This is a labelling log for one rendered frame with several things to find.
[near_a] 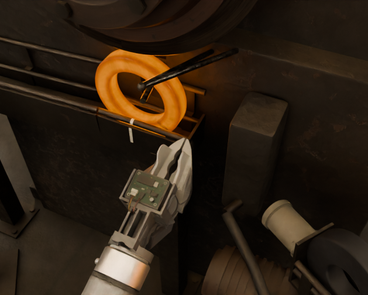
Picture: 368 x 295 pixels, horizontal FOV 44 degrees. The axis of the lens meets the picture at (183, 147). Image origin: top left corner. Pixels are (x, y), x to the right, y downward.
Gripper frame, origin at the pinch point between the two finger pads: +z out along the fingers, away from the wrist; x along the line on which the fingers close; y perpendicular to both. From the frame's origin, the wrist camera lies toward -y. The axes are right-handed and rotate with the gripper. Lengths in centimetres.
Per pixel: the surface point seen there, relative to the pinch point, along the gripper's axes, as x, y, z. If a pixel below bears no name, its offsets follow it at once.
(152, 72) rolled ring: 9.3, 5.1, 9.3
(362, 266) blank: -31.2, 6.3, -10.0
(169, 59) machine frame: 9.6, 0.7, 15.5
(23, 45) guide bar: 44.5, -5.0, 12.2
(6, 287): 53, -66, -37
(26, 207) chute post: 66, -74, -12
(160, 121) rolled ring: 8.3, -5.8, 5.8
